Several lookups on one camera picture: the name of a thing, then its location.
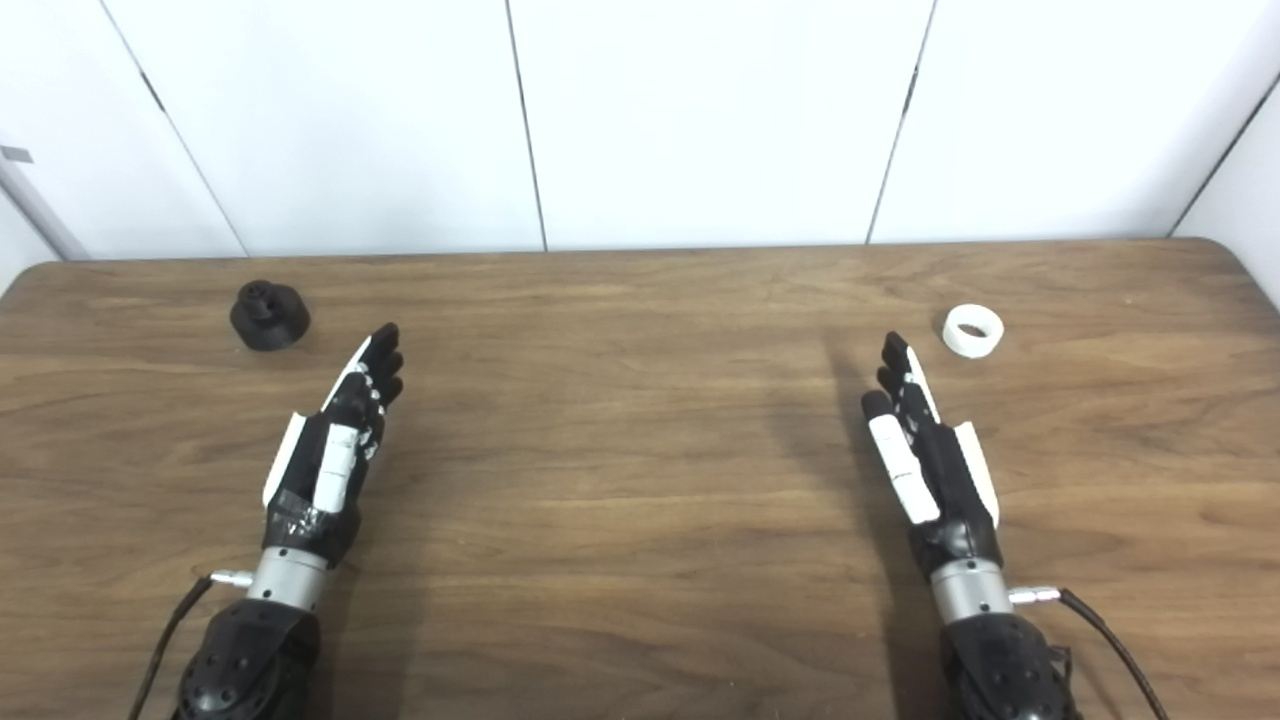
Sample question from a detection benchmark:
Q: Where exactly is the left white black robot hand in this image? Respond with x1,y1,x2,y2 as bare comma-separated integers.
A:
262,323,405,569

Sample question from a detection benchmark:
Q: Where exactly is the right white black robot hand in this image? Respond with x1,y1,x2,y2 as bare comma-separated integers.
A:
862,332,1003,577

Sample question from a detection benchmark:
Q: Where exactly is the white plastic ring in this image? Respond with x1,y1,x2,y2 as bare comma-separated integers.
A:
942,304,1005,359

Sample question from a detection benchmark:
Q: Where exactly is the round black plastic part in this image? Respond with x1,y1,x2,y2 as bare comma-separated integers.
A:
230,280,311,351

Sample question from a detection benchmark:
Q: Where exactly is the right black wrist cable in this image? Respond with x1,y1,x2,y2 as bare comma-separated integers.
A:
1008,585,1171,720

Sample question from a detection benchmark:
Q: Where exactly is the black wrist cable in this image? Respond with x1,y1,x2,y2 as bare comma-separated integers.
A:
128,570,253,720
1008,585,1171,720

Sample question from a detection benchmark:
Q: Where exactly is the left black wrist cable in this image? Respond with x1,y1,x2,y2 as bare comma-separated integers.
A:
128,570,253,720

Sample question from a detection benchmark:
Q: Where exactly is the grey wall corner strip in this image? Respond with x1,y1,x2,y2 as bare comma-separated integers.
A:
0,158,91,262

